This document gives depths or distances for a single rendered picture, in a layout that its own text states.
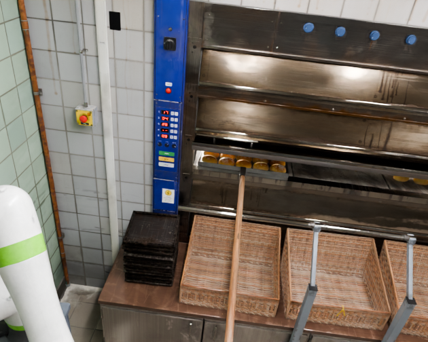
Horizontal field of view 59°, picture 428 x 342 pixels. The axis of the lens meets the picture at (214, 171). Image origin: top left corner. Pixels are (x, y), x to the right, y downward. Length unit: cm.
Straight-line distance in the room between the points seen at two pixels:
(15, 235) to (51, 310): 20
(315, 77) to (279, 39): 27
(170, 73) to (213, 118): 33
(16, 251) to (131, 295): 142
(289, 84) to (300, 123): 24
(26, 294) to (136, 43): 138
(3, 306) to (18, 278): 33
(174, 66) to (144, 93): 24
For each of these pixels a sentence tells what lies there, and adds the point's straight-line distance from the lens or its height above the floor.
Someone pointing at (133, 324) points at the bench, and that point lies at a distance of 244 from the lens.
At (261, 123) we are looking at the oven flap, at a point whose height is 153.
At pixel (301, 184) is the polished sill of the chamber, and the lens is 231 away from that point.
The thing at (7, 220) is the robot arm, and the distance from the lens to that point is 97.
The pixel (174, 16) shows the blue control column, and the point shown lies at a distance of 194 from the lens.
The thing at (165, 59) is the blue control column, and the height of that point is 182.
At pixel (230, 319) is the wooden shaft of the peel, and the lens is 149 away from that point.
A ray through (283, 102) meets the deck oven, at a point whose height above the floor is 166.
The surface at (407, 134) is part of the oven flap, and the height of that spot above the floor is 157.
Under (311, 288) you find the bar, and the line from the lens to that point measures 200.
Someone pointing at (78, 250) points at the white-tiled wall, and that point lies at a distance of 293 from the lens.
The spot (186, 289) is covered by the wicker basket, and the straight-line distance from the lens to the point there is 220.
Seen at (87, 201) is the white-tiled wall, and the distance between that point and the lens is 261.
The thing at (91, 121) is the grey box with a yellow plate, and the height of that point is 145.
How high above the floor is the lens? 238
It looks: 32 degrees down
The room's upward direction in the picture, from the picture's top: 6 degrees clockwise
